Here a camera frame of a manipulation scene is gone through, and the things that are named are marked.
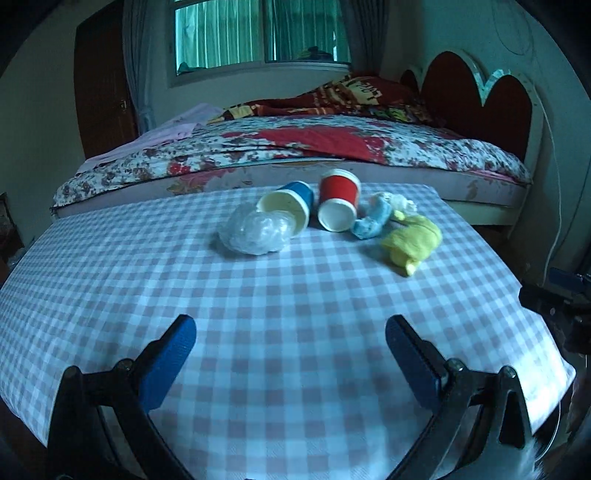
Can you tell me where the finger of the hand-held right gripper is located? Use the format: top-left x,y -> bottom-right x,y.
518,282 -> 591,324
549,268 -> 591,289

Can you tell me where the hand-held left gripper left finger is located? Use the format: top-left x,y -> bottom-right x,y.
48,315 -> 198,480

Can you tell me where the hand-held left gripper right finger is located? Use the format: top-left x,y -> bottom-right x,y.
385,315 -> 539,480

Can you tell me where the yellow cloth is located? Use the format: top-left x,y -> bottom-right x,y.
381,211 -> 443,278

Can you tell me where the light blue white sock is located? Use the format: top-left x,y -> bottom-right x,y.
353,191 -> 414,239

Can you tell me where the clear plastic bag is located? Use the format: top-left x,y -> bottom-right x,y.
218,203 -> 296,256

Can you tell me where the red paper cup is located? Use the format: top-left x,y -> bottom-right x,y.
318,169 -> 361,232

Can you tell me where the blue paper cup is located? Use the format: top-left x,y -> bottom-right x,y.
256,181 -> 315,234

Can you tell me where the floral mattress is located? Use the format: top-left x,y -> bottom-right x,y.
53,159 -> 529,220

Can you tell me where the checkered tablecloth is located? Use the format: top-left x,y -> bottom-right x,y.
0,184 -> 577,462

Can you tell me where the floral bedsheet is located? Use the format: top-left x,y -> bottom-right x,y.
53,114 -> 532,208

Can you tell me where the pink cloth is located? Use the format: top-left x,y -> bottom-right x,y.
76,104 -> 225,174

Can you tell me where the red patterned blanket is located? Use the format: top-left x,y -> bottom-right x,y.
208,74 -> 435,125

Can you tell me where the brown wooden door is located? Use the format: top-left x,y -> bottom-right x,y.
74,2 -> 139,160

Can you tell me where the grey curtain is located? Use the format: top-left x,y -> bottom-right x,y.
121,0 -> 176,139
344,0 -> 386,77

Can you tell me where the green framed window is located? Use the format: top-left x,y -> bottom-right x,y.
166,0 -> 354,88

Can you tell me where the white cable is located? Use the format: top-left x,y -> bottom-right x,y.
540,106 -> 562,273

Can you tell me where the white bed frame red headboard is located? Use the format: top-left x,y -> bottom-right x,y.
51,51 -> 546,227

